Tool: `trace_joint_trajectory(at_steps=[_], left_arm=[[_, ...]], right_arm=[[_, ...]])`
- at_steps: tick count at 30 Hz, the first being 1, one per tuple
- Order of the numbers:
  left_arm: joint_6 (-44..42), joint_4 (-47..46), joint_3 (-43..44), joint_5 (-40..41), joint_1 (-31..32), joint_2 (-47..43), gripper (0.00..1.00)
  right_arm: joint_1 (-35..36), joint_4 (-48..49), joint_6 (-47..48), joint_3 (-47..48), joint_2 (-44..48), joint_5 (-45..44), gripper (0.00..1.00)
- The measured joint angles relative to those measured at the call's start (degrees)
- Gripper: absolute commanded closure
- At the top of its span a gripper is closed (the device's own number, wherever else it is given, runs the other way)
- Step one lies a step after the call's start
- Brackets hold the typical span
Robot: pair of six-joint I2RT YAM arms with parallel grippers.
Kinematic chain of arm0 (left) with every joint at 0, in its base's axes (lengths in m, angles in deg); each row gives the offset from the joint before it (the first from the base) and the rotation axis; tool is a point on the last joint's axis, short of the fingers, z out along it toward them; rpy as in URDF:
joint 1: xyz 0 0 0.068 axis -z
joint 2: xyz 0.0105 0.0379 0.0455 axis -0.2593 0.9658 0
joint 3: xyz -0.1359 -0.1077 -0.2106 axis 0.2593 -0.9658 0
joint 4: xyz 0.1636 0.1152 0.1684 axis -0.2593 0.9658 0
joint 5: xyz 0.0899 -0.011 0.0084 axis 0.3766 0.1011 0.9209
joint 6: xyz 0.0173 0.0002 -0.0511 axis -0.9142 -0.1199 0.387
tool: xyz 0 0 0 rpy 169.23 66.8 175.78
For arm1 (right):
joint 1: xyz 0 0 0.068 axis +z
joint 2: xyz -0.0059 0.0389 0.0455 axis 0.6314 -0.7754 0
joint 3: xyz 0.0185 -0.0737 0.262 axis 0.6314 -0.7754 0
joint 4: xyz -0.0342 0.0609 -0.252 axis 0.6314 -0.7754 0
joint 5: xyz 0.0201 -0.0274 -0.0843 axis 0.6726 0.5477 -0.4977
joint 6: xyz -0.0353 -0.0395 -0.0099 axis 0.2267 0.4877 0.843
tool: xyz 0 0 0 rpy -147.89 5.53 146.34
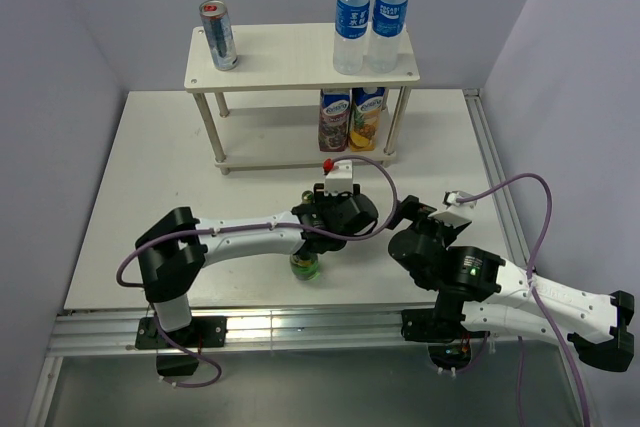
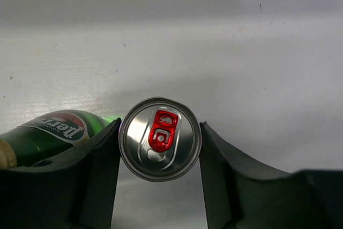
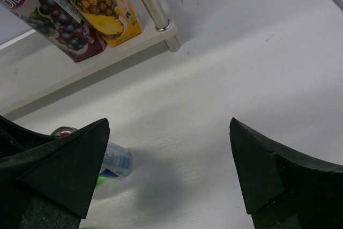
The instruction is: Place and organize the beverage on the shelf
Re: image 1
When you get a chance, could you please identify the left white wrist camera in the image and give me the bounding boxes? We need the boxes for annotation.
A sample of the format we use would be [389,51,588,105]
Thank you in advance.
[323,159,354,196]

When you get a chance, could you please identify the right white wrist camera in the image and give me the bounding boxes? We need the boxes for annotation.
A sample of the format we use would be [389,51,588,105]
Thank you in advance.
[429,191,477,228]

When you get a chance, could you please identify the white two-tier wooden shelf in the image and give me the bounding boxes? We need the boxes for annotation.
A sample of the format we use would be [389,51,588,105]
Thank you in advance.
[184,23,420,175]

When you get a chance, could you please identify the silver drink can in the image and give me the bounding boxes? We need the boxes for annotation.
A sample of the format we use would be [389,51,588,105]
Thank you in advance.
[199,0,238,71]

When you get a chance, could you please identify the purple grape juice carton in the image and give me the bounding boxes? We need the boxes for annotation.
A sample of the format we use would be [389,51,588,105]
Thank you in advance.
[318,89,351,152]

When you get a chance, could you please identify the purple cable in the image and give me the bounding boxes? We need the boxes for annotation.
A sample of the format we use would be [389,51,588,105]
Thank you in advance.
[457,172,591,427]
[115,155,400,388]

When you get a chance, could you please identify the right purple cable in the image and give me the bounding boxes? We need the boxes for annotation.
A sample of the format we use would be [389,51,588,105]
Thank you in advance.
[457,172,591,427]

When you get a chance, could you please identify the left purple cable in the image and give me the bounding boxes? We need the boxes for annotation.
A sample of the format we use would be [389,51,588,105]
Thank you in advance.
[115,155,400,388]

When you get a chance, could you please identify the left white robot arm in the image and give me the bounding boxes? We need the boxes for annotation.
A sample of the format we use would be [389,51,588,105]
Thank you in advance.
[135,184,378,346]

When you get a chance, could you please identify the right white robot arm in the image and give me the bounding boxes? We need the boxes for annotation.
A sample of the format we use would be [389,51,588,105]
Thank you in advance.
[388,196,635,372]

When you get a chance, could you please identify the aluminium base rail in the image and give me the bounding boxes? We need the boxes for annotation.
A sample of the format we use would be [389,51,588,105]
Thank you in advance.
[29,299,531,427]

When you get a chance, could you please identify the aluminium side rail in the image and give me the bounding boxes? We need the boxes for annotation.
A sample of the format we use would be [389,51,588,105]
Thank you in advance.
[463,89,601,426]

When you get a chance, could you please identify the yellow pineapple juice carton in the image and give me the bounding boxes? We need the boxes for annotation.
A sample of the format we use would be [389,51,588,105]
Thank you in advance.
[348,87,386,151]

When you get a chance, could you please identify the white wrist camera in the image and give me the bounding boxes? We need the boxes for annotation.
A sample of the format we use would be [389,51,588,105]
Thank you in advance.
[323,159,354,196]
[429,191,477,228]

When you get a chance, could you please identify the blue-label water bottle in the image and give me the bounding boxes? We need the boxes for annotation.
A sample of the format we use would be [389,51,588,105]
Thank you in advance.
[333,0,370,75]
[367,0,408,73]

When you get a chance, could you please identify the green glass bottle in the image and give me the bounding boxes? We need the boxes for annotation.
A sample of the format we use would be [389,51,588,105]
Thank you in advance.
[301,190,314,204]
[289,253,319,281]

